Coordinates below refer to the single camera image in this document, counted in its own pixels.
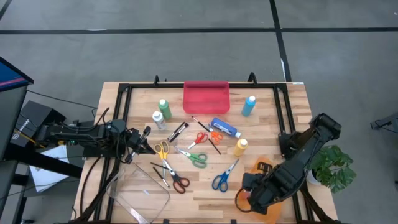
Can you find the blue handled scissors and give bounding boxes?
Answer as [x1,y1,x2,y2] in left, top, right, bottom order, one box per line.
[211,158,239,193]

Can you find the black equipment box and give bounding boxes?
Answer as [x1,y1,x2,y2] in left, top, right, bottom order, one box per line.
[10,100,67,149]

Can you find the red plastic bin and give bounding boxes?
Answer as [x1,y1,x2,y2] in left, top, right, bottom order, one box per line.
[182,80,231,115]

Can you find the white plant pot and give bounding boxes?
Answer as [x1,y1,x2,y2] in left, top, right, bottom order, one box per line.
[306,170,321,187]

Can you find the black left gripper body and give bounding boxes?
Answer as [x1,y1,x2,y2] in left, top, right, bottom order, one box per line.
[124,126,152,165]

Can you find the black aluminium table frame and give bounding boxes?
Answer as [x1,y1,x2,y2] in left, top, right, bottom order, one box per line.
[70,72,341,224]

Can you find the thick black cable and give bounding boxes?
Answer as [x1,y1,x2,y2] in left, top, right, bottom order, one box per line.
[79,156,105,218]

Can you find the black metal stand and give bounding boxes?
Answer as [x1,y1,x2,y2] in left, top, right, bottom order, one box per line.
[0,142,83,224]

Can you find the light blue paint bottle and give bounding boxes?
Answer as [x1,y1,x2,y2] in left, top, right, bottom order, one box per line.
[241,95,257,118]

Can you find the green potted plant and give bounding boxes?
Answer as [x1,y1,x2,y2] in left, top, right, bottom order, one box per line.
[306,144,358,194]

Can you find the small red handled scissors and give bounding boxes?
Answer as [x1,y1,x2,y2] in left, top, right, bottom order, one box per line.
[187,131,209,150]

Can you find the yellow handled scissors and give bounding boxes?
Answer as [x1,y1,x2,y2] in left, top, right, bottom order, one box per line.
[154,139,170,180]

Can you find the orange translucent plastic bin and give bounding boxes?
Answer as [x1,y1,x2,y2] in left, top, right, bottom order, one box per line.
[236,155,282,224]

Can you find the green paint bottle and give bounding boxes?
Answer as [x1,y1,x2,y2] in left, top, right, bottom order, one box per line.
[158,98,172,121]

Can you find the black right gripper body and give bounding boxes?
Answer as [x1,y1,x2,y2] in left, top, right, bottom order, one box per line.
[242,162,276,215]

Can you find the black and red scissors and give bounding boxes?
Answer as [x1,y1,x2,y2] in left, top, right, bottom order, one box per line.
[161,159,191,195]

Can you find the white paper sheet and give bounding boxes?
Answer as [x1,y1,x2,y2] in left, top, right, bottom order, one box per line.
[29,144,71,193]

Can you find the clear plastic bin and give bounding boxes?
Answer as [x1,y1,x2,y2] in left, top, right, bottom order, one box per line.
[106,161,171,224]

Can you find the blue screen monitor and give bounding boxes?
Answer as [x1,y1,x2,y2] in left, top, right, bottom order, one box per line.
[0,57,34,161]

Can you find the green handled scissors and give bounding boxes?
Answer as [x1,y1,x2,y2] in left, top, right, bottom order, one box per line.
[174,146,208,169]

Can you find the white paint bottle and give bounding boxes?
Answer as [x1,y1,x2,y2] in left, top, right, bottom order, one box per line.
[152,111,168,131]

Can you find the dark blue paint bottle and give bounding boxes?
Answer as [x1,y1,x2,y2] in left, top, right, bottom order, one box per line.
[210,117,242,139]

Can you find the yellow paint bottle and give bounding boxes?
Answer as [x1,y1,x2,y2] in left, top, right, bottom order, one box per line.
[233,138,249,157]

